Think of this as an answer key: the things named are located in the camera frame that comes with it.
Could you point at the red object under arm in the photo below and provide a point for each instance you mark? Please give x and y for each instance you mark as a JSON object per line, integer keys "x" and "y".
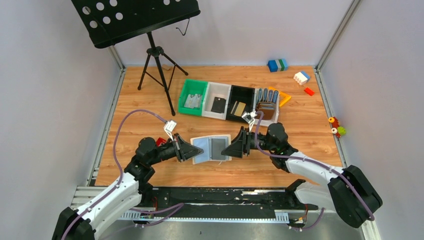
{"x": 160, "y": 141}

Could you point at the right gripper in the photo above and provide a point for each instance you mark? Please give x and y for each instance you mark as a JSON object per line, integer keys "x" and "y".
{"x": 246, "y": 143}

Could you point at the colourful toy vehicle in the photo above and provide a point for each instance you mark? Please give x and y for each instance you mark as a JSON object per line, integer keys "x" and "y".
{"x": 336, "y": 128}

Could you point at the grey card in holder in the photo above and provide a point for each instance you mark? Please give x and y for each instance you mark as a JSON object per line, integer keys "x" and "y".
{"x": 217, "y": 146}

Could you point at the grey cards in green bin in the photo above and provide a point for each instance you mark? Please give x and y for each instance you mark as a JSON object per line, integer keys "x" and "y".
{"x": 193, "y": 101}

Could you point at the green plastic bin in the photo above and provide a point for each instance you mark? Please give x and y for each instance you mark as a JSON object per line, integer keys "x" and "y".
{"x": 192, "y": 86}

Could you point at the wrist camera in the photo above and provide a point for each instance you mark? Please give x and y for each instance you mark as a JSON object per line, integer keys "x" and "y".
{"x": 169, "y": 127}
{"x": 250, "y": 118}

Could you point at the white plastic bin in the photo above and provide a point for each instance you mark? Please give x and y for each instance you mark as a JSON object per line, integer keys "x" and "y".
{"x": 215, "y": 89}

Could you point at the blue card holders row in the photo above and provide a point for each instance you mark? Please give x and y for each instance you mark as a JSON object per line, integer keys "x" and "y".
{"x": 269, "y": 95}

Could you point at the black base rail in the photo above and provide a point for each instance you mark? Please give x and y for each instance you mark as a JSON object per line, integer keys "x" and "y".
{"x": 220, "y": 205}

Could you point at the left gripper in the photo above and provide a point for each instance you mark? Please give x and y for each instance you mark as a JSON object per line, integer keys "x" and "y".
{"x": 179, "y": 149}

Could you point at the brown card holder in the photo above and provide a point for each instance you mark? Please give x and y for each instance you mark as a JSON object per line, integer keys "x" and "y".
{"x": 267, "y": 108}

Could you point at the black music stand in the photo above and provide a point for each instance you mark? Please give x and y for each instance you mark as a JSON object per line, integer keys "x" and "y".
{"x": 110, "y": 22}

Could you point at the orange toy frame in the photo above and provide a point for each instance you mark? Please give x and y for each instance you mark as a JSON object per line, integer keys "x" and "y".
{"x": 283, "y": 97}

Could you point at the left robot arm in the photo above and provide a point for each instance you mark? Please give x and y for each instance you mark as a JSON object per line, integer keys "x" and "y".
{"x": 91, "y": 219}

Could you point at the white blue toy block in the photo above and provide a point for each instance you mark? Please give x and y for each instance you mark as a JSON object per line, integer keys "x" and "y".
{"x": 302, "y": 78}

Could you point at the beige card holder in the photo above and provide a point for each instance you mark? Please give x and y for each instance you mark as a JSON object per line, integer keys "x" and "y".
{"x": 204, "y": 142}

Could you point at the gold card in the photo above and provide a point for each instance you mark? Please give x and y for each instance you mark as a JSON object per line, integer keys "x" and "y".
{"x": 238, "y": 109}

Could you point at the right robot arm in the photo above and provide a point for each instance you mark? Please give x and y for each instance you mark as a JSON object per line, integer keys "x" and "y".
{"x": 347, "y": 191}

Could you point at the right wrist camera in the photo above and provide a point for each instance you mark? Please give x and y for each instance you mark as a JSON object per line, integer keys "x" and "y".
{"x": 250, "y": 118}

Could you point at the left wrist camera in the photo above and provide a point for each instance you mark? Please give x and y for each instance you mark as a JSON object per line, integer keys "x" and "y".
{"x": 169, "y": 127}

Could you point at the white bin with holders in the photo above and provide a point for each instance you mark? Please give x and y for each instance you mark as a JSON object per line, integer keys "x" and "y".
{"x": 266, "y": 123}

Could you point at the black card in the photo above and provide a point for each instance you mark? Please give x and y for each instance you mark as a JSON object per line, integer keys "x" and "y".
{"x": 218, "y": 105}

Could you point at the black plastic bin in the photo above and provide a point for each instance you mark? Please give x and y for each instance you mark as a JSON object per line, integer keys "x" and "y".
{"x": 238, "y": 95}

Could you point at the red toy brick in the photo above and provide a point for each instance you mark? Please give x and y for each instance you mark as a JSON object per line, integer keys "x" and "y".
{"x": 309, "y": 91}

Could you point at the blue green toy block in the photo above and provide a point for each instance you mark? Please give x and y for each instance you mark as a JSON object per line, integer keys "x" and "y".
{"x": 278, "y": 65}

